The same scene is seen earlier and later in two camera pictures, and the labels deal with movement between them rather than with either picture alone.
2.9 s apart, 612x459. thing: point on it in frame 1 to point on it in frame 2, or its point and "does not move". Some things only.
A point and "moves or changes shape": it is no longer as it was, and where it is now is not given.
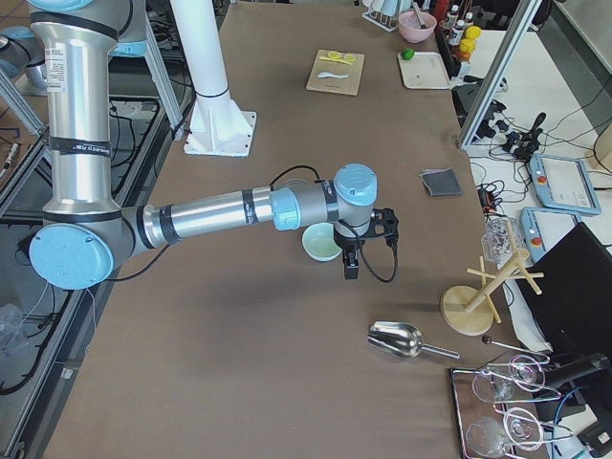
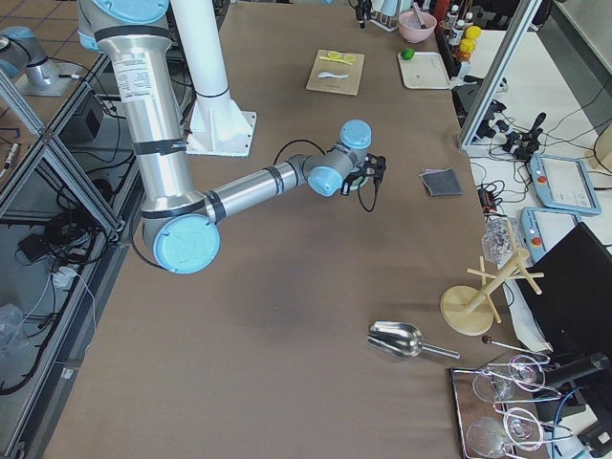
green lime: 406,54 does not move
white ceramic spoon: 329,75 does not move
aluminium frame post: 524,13 does not move
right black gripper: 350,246 to 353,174
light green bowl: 319,243 moves or changes shape
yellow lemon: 472,32 does not move
